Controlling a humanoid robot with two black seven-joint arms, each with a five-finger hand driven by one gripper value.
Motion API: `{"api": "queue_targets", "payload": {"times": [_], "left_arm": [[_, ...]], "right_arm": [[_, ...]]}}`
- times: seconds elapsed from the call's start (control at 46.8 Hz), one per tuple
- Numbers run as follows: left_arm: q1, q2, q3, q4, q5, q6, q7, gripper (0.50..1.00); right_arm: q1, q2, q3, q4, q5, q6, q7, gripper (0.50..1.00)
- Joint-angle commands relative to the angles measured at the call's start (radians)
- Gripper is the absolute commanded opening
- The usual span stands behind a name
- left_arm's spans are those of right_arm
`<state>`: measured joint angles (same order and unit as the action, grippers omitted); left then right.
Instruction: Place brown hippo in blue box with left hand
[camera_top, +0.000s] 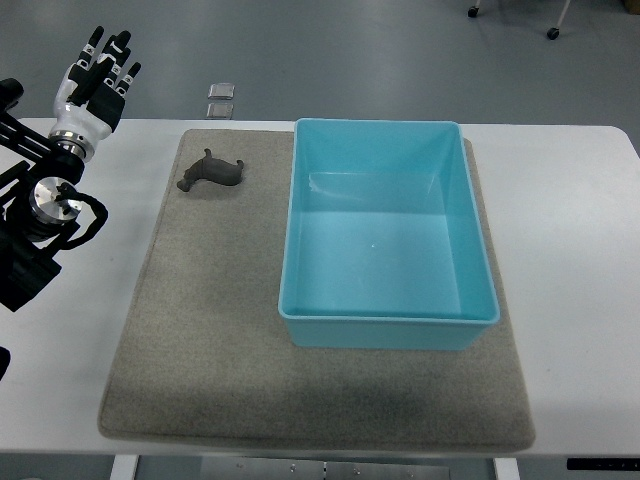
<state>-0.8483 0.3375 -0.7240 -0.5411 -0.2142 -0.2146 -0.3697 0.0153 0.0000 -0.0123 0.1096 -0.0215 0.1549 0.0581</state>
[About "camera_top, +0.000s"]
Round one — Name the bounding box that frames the lower floor socket plate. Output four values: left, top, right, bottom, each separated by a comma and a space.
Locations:
206, 102, 234, 120

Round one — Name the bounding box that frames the blue plastic box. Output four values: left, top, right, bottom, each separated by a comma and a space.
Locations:
278, 118, 501, 351

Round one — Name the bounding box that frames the metal table frame bar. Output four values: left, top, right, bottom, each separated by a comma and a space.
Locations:
108, 455, 521, 479

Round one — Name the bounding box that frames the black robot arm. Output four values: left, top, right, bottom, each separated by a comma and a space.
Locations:
1, 78, 108, 312

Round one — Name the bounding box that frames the upper floor socket plate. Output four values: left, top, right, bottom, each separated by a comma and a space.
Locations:
207, 82, 235, 100

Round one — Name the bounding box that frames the right black caster wheel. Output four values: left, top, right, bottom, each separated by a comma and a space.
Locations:
546, 27, 560, 40

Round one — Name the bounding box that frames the floor socket plate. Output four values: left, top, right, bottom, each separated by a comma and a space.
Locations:
206, 102, 234, 120
207, 82, 235, 100

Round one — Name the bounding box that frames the grey felt mat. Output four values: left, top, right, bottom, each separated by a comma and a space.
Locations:
98, 130, 535, 452

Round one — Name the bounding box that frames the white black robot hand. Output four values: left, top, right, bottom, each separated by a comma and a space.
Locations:
51, 26, 141, 146

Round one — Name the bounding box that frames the black table control panel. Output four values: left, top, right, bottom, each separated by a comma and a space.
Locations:
566, 457, 640, 472

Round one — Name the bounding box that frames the brown hippo toy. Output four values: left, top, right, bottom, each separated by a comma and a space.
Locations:
177, 148, 244, 192

